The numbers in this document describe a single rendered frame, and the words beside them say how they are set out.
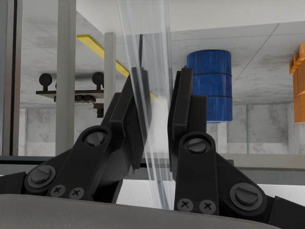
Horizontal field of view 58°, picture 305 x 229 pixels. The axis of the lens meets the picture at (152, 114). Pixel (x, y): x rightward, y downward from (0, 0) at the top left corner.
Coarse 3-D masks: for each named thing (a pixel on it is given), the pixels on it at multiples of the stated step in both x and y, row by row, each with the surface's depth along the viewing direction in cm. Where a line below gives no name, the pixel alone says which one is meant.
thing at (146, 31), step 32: (128, 0) 8; (160, 0) 8; (128, 32) 9; (160, 32) 8; (128, 64) 9; (160, 64) 9; (160, 96) 10; (160, 128) 11; (160, 160) 13; (160, 192) 15
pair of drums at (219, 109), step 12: (192, 60) 323; (204, 60) 313; (216, 60) 311; (228, 60) 319; (204, 72) 312; (216, 72) 310; (228, 72) 318; (204, 84) 311; (216, 84) 309; (228, 84) 317; (216, 96) 308; (228, 96) 314; (216, 108) 307; (228, 108) 314; (216, 120) 308; (228, 120) 315
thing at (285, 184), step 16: (0, 160) 27; (16, 160) 26; (32, 160) 26; (144, 160) 24; (128, 176) 18; (144, 176) 18; (256, 176) 16; (272, 176) 16; (288, 176) 16; (304, 176) 16; (128, 192) 19; (144, 192) 19; (272, 192) 16; (288, 192) 16; (304, 192) 16
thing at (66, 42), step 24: (72, 0) 62; (72, 24) 62; (72, 48) 62; (72, 72) 61; (72, 96) 61; (72, 120) 61; (72, 144) 61; (240, 168) 50; (264, 168) 49; (288, 168) 48
